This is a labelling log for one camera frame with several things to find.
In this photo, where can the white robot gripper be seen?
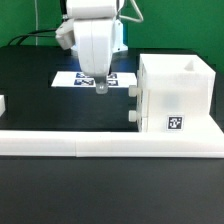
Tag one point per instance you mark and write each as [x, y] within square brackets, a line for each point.
[95, 65]

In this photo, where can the white L-shaped fence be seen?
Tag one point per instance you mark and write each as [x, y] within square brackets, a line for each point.
[112, 144]

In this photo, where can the white drawer cabinet housing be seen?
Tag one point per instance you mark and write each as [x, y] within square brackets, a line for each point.
[180, 91]

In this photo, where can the white drawer box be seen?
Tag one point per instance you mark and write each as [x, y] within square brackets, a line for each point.
[140, 117]
[139, 90]

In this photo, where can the white front drawer box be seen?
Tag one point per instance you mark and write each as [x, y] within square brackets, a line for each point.
[140, 117]

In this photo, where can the white marker sheet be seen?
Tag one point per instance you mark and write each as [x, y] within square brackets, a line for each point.
[79, 79]

